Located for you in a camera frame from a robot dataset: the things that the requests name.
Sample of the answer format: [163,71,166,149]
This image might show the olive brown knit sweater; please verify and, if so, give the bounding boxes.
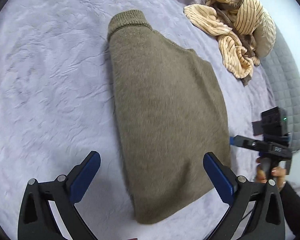
[108,10,230,224]

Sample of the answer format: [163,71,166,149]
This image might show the black sleeved right forearm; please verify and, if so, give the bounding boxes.
[280,182,300,239]

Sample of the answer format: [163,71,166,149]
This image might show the person's right hand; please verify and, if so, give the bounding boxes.
[255,157,287,191]

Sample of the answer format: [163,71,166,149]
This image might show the grey quilted headboard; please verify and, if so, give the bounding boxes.
[261,29,300,152]

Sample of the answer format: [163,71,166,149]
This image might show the cream striped garment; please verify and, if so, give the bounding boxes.
[184,0,276,86]

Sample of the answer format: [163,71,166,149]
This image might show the lavender plush bed blanket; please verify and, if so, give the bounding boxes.
[0,0,275,239]

